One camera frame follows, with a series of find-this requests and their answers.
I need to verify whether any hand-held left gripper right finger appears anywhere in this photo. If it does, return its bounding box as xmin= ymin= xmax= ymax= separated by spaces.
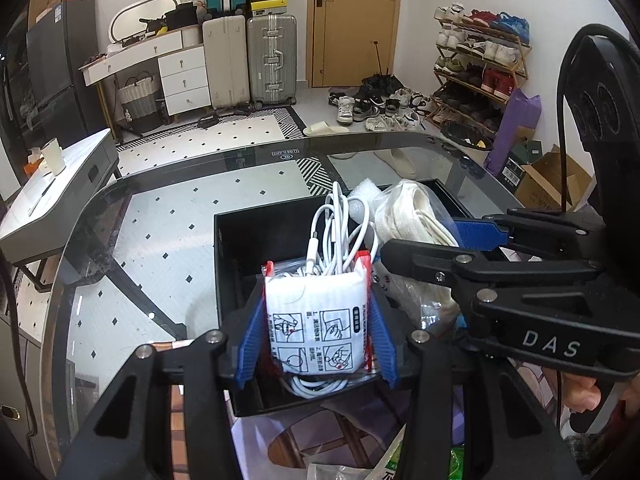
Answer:
xmin=367 ymin=287 xmax=586 ymax=480

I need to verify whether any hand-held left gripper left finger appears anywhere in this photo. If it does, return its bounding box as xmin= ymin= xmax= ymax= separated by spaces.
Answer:
xmin=57 ymin=285 xmax=266 ymax=480

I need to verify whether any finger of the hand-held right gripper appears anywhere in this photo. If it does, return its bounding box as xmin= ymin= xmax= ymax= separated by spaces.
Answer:
xmin=452 ymin=207 xmax=606 ymax=261
xmin=380 ymin=239 xmax=601 ymax=306

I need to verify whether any clear bag of white shoelaces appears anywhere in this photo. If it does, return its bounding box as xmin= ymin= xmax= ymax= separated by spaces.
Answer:
xmin=375 ymin=180 xmax=463 ymax=341

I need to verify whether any white red instruction packet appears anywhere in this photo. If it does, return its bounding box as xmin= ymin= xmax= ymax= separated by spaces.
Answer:
xmin=262 ymin=250 xmax=373 ymax=376

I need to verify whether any black box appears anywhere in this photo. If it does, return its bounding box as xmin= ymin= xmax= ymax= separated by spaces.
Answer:
xmin=214 ymin=177 xmax=501 ymax=418

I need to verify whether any white bubble wrap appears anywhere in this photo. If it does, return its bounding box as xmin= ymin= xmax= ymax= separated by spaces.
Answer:
xmin=350 ymin=177 xmax=392 ymax=222

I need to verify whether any white cable bundle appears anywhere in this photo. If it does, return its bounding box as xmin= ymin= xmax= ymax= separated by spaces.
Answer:
xmin=292 ymin=182 xmax=382 ymax=401

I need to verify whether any person's right hand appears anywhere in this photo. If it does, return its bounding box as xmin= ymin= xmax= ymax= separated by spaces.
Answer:
xmin=562 ymin=371 xmax=601 ymax=412

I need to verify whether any open cardboard box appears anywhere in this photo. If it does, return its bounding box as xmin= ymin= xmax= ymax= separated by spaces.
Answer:
xmin=512 ymin=145 xmax=596 ymax=211

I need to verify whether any green shoe box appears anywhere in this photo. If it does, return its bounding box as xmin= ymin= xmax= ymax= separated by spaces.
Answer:
xmin=500 ymin=137 xmax=543 ymax=183

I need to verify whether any printed desk mat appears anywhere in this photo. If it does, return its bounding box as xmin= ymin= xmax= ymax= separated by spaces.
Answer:
xmin=165 ymin=345 xmax=591 ymax=480

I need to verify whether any black round basket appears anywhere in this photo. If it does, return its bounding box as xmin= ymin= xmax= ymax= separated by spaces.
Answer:
xmin=440 ymin=120 xmax=496 ymax=152

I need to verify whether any purple mat bag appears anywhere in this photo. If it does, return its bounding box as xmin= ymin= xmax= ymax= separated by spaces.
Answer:
xmin=484 ymin=89 xmax=542 ymax=176

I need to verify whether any beige slipper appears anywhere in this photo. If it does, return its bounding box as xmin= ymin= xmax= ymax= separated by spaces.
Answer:
xmin=375 ymin=150 xmax=417 ymax=178
xmin=304 ymin=121 xmax=350 ymax=137

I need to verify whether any green white packet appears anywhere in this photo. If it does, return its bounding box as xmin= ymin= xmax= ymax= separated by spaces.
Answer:
xmin=307 ymin=425 xmax=471 ymax=480

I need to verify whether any pile of shoes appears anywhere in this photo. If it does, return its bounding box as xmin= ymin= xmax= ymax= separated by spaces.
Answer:
xmin=327 ymin=87 xmax=436 ymax=133

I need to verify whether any wooden shoe rack with shoes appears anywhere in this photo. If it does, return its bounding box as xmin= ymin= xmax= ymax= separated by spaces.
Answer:
xmin=432 ymin=5 xmax=532 ymax=133

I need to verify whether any black umbrella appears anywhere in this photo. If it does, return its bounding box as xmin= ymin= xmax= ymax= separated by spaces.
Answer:
xmin=360 ymin=40 xmax=406 ymax=100

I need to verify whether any black white patterned rug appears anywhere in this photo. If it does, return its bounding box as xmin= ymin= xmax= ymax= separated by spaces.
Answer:
xmin=117 ymin=105 xmax=306 ymax=161

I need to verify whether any grey cabinet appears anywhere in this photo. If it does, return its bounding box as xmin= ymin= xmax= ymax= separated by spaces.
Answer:
xmin=0 ymin=310 xmax=76 ymax=480

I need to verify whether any white grey coffee table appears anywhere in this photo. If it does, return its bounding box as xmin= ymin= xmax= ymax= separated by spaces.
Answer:
xmin=0 ymin=128 xmax=121 ymax=291

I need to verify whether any wooden door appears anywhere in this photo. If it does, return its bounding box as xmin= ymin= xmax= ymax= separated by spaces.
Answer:
xmin=307 ymin=0 xmax=403 ymax=88

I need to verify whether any silver suitcase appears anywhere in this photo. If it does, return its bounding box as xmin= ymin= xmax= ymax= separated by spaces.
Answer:
xmin=246 ymin=14 xmax=298 ymax=107

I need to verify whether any grey woven laundry basket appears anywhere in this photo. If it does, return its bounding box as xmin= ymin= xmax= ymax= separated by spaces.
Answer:
xmin=117 ymin=77 xmax=163 ymax=133

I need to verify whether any white paper cup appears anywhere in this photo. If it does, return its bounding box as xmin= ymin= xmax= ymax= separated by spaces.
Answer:
xmin=40 ymin=142 xmax=66 ymax=176

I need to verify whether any white dressing table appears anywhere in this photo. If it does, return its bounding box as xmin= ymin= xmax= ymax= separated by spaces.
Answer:
xmin=80 ymin=30 xmax=211 ymax=116

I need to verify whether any beige suitcase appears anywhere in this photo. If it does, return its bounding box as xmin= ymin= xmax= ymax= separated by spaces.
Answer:
xmin=202 ymin=15 xmax=251 ymax=109

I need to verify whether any dark grey refrigerator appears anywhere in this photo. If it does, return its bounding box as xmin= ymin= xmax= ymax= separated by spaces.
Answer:
xmin=26 ymin=0 xmax=108 ymax=133

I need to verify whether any black bag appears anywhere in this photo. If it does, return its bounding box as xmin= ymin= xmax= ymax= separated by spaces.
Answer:
xmin=165 ymin=2 xmax=201 ymax=31

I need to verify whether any white oval mirror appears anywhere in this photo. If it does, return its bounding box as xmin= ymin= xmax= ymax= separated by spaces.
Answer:
xmin=109 ymin=0 xmax=182 ymax=43

